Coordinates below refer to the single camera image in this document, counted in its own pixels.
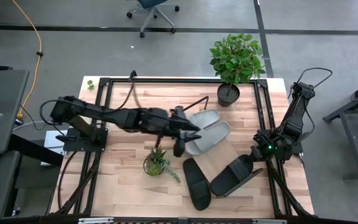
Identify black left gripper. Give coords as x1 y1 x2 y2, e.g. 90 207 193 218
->
150 106 202 141

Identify grey slide sandal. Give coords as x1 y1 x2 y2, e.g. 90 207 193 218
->
184 120 232 156
187 108 221 130

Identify black slide sandal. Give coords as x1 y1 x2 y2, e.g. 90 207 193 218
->
183 157 212 212
209 154 256 197

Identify succulent plants in black bowl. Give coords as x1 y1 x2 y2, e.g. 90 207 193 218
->
142 146 181 184

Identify leafy green plant black pot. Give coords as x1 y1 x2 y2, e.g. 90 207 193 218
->
209 33 267 108

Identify dark metal desk stand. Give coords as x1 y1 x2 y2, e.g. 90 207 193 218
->
323 77 358 181

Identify office chair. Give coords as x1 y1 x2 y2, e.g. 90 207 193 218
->
126 0 180 39

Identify white box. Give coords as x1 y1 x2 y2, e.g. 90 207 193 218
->
40 129 70 167

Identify grey side desk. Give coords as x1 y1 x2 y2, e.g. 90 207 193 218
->
0 68 30 156

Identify dark lower side desk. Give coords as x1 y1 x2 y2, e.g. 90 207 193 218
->
0 151 21 222

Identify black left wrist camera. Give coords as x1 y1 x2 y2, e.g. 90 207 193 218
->
172 138 186 158

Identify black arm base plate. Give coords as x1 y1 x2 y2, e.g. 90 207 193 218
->
62 127 108 153
258 130 304 155

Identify wooden shelf with black frame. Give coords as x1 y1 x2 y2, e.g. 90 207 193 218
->
172 96 265 199

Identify black aluminium table frame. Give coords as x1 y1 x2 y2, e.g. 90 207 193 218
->
50 77 315 224

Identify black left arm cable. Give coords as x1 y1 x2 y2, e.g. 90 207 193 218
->
116 70 140 110

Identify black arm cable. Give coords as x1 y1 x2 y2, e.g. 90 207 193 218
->
116 70 140 110
295 67 334 94

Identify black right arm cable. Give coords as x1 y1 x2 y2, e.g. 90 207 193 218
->
295 67 334 94

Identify dark curved floor cable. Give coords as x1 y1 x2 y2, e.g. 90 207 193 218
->
57 151 78 209

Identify yellow cable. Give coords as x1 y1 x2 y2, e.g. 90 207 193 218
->
9 0 43 121

